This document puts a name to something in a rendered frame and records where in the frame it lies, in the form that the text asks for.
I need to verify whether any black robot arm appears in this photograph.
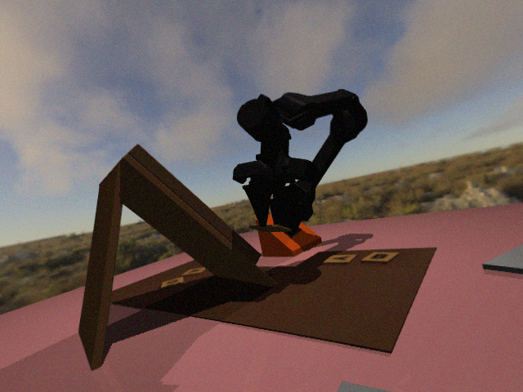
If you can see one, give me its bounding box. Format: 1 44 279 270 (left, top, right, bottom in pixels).
237 89 368 237

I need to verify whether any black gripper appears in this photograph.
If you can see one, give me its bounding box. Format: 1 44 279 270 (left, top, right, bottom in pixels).
233 146 306 227

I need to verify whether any grey rectangular tile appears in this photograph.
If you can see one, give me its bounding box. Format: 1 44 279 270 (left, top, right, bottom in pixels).
338 381 391 392
482 244 523 274

